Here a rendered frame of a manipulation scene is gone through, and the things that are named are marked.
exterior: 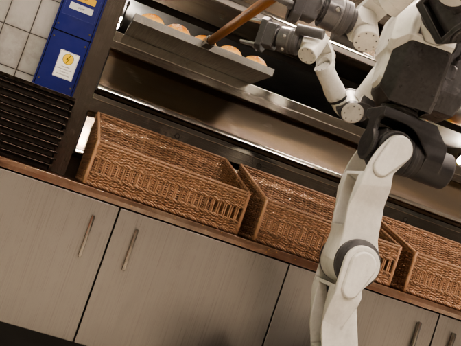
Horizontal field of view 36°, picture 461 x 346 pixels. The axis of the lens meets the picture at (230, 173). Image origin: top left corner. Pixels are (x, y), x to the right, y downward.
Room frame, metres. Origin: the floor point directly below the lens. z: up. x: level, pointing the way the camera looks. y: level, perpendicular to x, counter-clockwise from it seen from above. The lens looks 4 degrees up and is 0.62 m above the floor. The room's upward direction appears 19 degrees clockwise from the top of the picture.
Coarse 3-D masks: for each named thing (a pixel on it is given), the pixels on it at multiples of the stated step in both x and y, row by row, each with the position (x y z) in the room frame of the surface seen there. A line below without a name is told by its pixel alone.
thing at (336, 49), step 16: (160, 0) 2.81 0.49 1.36; (176, 0) 2.77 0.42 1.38; (192, 0) 2.73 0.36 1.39; (208, 0) 2.70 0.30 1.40; (224, 0) 2.70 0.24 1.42; (208, 16) 2.83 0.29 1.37; (256, 16) 2.73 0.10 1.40; (240, 32) 2.88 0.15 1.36; (256, 32) 2.85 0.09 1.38; (336, 48) 2.81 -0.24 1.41; (336, 64) 2.92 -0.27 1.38; (352, 64) 2.88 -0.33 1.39; (368, 64) 2.85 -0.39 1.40; (352, 80) 3.03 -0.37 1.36
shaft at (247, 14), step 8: (264, 0) 1.80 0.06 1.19; (272, 0) 1.76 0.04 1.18; (248, 8) 1.94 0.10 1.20; (256, 8) 1.88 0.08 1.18; (264, 8) 1.85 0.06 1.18; (240, 16) 2.03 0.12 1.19; (248, 16) 1.97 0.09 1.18; (232, 24) 2.12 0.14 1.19; (240, 24) 2.08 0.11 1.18; (216, 32) 2.33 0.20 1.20; (224, 32) 2.24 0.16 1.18; (208, 40) 2.45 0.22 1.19; (216, 40) 2.37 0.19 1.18
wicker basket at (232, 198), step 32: (96, 128) 2.45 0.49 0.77; (128, 128) 2.75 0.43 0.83; (128, 160) 2.31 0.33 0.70; (160, 160) 2.78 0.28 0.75; (224, 160) 2.86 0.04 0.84; (128, 192) 2.32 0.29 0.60; (160, 192) 2.35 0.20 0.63; (192, 192) 2.79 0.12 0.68; (224, 192) 2.40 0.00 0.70; (224, 224) 2.41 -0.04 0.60
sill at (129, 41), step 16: (144, 48) 2.79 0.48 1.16; (160, 48) 2.80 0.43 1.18; (176, 64) 2.82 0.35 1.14; (192, 64) 2.83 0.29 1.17; (224, 80) 2.87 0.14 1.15; (240, 80) 2.88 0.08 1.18; (272, 96) 2.92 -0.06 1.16; (304, 112) 2.95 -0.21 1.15; (320, 112) 2.97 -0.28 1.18; (352, 128) 3.01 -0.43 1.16
